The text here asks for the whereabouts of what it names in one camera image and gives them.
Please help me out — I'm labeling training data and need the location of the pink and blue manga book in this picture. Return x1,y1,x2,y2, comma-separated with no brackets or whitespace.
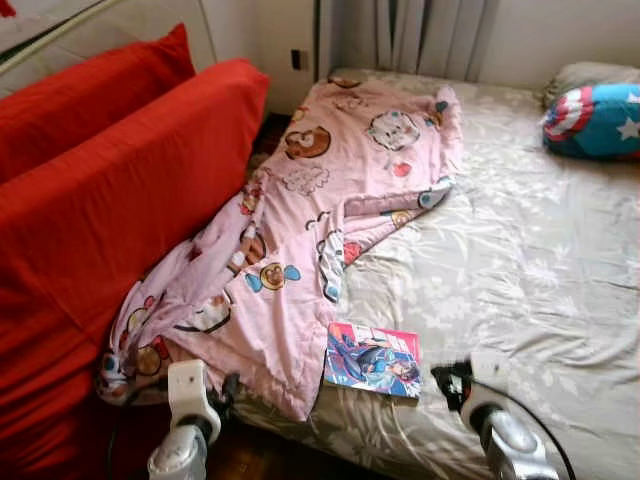
322,320,423,401

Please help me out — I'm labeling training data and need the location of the beige floral bedspread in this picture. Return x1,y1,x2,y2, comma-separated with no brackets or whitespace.
230,68,640,480

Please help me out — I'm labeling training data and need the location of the pink cartoon print blanket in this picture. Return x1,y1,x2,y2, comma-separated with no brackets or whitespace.
97,75,464,423

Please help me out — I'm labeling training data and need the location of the red fabric sofa cushion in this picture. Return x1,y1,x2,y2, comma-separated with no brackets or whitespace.
0,58,271,480
0,24,197,186

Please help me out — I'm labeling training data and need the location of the blue star shield pillow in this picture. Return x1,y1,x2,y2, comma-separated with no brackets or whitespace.
543,82,640,163

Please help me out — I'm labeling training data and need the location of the beige floral pillow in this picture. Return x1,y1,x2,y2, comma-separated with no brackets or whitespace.
545,62,640,106

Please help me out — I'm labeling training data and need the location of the grey pleated curtain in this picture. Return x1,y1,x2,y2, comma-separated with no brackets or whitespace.
330,0,499,83

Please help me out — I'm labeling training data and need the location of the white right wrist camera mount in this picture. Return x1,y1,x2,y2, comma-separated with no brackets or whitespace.
465,350,513,421

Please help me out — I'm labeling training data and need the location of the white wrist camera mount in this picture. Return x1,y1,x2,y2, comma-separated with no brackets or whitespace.
167,360,223,441
465,350,513,421

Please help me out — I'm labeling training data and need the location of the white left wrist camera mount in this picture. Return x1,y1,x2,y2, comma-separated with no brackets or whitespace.
167,360,223,441

